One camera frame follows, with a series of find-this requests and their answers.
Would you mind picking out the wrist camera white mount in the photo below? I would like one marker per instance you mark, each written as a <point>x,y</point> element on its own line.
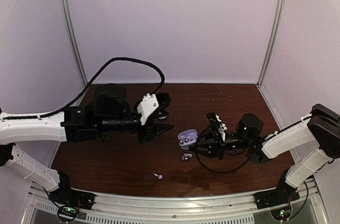
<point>217,126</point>
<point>147,106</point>

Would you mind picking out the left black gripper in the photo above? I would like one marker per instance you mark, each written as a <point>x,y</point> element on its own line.
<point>144,136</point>

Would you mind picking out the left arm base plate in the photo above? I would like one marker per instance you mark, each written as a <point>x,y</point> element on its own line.
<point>74,198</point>

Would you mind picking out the aluminium frame post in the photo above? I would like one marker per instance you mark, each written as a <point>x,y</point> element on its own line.
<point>73,41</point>
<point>280,5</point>

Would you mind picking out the grey-purple earbud charging case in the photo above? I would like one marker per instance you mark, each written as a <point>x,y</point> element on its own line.
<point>190,134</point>

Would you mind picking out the left aluminium frame post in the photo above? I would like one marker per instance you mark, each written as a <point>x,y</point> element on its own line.
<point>73,41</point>

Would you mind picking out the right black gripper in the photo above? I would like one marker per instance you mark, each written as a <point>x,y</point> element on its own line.
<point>214,143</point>

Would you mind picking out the clip-on purple chrome earbud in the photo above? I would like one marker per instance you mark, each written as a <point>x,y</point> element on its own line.
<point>185,157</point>

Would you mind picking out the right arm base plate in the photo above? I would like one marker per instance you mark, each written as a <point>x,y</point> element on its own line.
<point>274,197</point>

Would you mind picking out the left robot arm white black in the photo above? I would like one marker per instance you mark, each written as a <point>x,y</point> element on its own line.
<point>108,113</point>

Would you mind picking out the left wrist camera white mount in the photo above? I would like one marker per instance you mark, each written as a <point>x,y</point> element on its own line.
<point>147,106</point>

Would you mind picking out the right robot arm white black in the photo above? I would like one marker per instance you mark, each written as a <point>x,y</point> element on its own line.
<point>320,125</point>

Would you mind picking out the right aluminium frame post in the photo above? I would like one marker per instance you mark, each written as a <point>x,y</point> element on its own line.
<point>280,5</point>

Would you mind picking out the front aluminium rail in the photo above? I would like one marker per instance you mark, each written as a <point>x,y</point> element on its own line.
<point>232,208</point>

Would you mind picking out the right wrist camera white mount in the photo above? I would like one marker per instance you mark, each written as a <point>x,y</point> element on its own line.
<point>217,126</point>

